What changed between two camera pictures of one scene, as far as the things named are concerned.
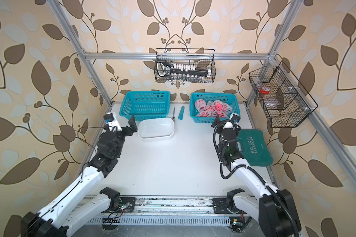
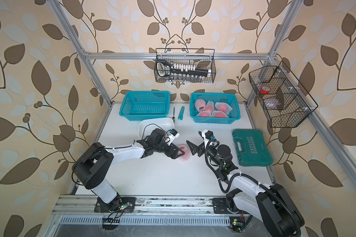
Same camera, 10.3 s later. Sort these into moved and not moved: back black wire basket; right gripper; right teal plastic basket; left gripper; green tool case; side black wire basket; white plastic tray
Moved: right gripper; left gripper
Not moved: white plastic tray; side black wire basket; right teal plastic basket; back black wire basket; green tool case
